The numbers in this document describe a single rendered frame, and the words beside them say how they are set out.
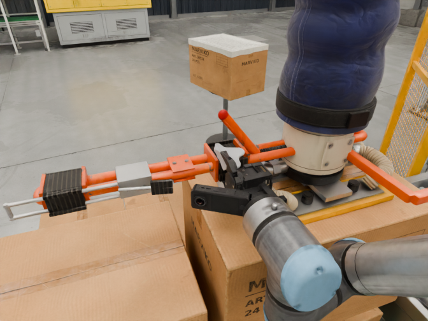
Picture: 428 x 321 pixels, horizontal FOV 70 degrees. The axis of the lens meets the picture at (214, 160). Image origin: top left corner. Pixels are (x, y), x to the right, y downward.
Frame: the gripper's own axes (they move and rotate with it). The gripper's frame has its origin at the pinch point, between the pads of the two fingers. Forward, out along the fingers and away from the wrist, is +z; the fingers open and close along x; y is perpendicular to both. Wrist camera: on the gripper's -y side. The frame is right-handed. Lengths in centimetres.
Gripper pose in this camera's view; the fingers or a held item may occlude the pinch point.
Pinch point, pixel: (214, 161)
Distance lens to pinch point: 71.7
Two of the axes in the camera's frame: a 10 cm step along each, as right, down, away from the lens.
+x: 0.0, -8.4, -5.4
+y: 9.4, -1.9, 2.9
